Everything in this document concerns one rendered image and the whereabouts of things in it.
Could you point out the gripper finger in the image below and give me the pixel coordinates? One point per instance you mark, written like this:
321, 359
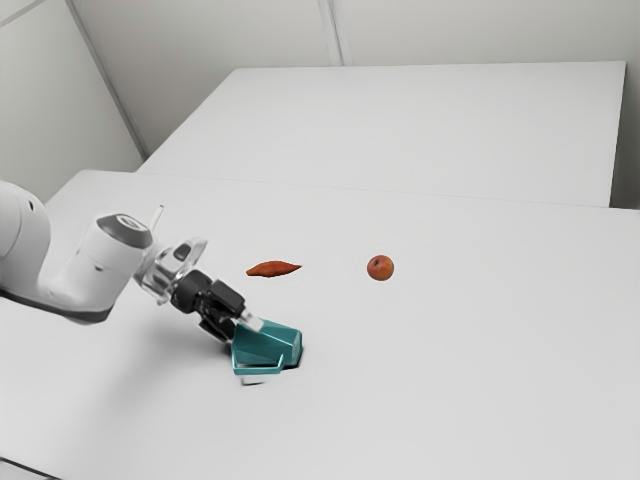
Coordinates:
250, 320

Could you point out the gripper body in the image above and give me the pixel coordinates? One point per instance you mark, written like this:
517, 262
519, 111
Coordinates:
200, 297

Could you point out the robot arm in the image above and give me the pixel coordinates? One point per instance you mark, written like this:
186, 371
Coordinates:
95, 260

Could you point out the orange sweet potato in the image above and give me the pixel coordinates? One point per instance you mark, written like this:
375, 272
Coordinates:
273, 269

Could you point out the red apple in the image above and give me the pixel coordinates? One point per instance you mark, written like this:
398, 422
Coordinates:
380, 267

